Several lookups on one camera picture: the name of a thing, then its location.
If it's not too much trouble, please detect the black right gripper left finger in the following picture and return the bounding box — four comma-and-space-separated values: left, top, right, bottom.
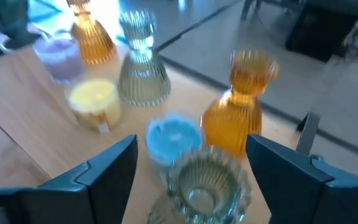
0, 133, 139, 224

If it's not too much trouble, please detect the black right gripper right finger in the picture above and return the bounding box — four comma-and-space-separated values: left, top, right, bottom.
245, 133, 358, 224

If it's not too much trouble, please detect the clear greenish glass candlestick holder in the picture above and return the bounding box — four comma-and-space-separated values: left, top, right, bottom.
147, 148, 252, 224
117, 9, 172, 108

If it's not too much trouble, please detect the blue candle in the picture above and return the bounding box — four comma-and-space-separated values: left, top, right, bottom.
144, 113, 204, 170

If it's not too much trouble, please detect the amber ribbed glass candlestick holder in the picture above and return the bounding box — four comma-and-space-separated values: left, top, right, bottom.
65, 0, 117, 65
200, 49, 280, 158

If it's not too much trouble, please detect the yellow candle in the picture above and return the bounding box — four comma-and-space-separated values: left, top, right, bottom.
65, 77, 123, 134

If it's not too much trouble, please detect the purple candle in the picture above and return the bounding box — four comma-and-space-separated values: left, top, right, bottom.
32, 32, 85, 85

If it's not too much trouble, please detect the black computer tower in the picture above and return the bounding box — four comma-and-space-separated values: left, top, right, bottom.
286, 0, 358, 63

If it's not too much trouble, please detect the wooden shelf with black frame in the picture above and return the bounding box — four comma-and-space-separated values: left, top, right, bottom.
0, 30, 321, 224

